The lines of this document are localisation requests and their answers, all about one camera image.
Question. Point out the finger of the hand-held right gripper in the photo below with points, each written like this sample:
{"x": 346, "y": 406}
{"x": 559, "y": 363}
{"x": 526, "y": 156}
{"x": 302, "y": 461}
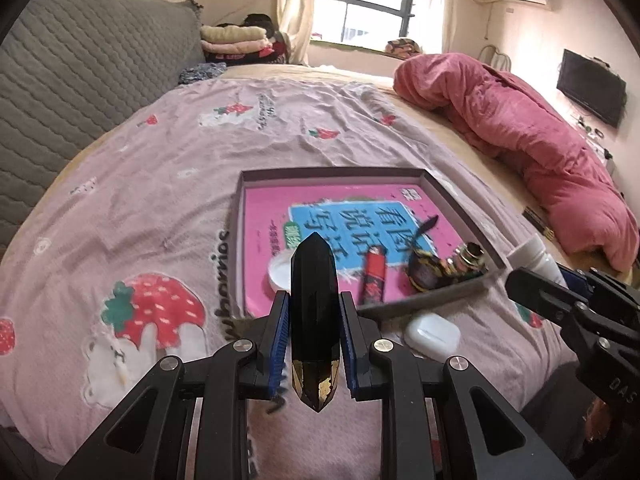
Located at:
{"x": 580, "y": 280}
{"x": 540, "y": 292}

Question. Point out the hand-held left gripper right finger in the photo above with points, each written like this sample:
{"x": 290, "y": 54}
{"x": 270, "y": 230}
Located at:
{"x": 350, "y": 345}

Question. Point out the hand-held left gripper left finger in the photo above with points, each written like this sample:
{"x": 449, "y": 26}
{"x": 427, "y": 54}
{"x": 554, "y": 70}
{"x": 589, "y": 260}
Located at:
{"x": 277, "y": 340}

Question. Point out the white plastic bottle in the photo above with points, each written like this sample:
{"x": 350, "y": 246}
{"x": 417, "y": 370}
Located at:
{"x": 535, "y": 257}

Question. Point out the black faceted pointed crystal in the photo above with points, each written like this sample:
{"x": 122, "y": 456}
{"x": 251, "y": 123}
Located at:
{"x": 315, "y": 310}

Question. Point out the white ribbed plastic cap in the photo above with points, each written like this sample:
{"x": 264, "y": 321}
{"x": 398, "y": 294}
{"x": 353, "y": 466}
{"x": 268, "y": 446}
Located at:
{"x": 280, "y": 272}

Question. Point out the shallow grey cardboard box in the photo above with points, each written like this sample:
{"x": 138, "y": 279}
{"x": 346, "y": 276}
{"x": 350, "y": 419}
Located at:
{"x": 239, "y": 240}

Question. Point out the red lighter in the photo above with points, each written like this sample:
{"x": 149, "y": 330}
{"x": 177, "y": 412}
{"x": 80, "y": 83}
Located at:
{"x": 372, "y": 275}

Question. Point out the silver metal knob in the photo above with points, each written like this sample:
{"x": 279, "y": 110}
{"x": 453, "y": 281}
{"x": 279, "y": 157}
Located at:
{"x": 467, "y": 260}

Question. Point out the white earbuds case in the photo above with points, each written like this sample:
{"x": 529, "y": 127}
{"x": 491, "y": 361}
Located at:
{"x": 432, "y": 335}

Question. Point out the pink workbook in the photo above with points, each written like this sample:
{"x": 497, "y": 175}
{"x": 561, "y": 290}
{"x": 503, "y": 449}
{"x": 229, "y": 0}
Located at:
{"x": 265, "y": 230}

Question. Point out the pink duvet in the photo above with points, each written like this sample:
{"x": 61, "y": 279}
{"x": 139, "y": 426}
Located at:
{"x": 525, "y": 125}

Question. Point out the black flat television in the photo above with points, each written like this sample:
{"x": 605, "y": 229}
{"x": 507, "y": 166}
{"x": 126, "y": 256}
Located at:
{"x": 590, "y": 85}

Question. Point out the pink strawberry print bedsheet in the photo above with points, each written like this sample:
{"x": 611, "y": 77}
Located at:
{"x": 150, "y": 185}

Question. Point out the metal chair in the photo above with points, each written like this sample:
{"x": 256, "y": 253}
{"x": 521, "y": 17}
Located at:
{"x": 495, "y": 57}

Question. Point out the dark floral cloth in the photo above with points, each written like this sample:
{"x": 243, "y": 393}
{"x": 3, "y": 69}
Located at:
{"x": 202, "y": 74}

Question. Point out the patterned cloth on windowsill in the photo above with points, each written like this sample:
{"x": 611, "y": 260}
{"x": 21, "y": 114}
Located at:
{"x": 402, "y": 46}

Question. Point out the dark folded clothes pile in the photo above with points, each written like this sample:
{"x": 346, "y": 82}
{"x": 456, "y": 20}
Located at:
{"x": 275, "y": 47}

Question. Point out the pink folded blanket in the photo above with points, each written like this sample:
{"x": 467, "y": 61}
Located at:
{"x": 232, "y": 46}

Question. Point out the beige folded blanket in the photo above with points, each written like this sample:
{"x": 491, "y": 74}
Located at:
{"x": 232, "y": 32}

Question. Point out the grey quilted headboard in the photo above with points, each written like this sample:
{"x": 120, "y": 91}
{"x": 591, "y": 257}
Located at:
{"x": 75, "y": 85}

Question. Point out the window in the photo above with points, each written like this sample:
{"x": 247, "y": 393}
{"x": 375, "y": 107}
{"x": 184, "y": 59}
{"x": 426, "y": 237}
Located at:
{"x": 380, "y": 5}

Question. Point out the cream curtain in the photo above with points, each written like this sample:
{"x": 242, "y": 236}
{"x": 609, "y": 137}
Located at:
{"x": 300, "y": 10}

